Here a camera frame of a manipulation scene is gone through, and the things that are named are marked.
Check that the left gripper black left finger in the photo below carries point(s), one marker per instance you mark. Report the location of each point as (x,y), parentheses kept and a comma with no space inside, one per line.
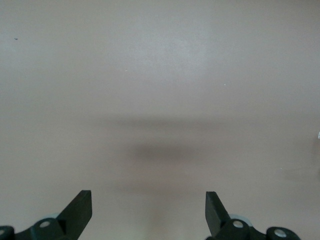
(75,220)

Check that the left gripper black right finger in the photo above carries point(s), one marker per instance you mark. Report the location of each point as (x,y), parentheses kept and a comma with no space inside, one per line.
(217,220)

